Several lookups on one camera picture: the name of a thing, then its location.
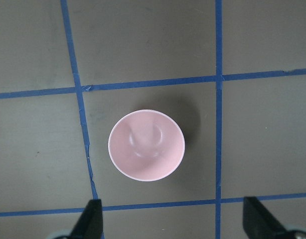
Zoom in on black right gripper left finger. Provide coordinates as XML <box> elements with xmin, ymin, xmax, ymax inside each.
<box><xmin>68</xmin><ymin>199</ymin><xmax>103</xmax><ymax>239</ymax></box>

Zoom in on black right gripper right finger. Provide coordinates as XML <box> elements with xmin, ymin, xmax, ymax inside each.
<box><xmin>243</xmin><ymin>197</ymin><xmax>289</xmax><ymax>239</ymax></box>

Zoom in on pink bowl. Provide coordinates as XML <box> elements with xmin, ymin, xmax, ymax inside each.
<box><xmin>108</xmin><ymin>110</ymin><xmax>185</xmax><ymax>182</ymax></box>

